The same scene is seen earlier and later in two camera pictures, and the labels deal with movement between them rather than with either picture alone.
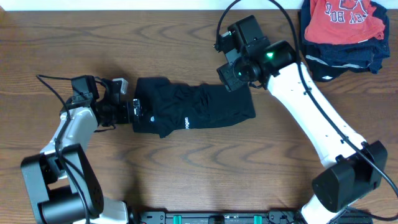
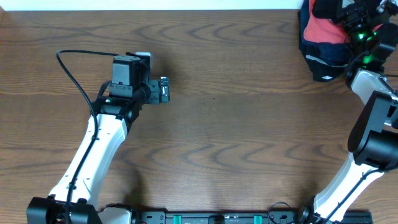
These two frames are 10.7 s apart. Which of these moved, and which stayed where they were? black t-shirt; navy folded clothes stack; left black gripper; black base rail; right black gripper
Moved: left black gripper; right black gripper; black t-shirt
Stayed: navy folded clothes stack; black base rail
